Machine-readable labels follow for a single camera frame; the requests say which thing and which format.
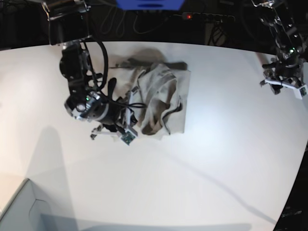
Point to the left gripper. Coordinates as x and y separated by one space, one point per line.
291 76

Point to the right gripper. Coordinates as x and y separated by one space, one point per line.
119 120

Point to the beige t-shirt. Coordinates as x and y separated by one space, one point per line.
162 85

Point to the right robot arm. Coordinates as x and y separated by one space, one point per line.
91 93

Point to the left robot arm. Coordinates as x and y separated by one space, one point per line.
289 43

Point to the black power strip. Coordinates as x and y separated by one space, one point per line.
207 17

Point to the blue box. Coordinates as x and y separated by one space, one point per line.
138 5

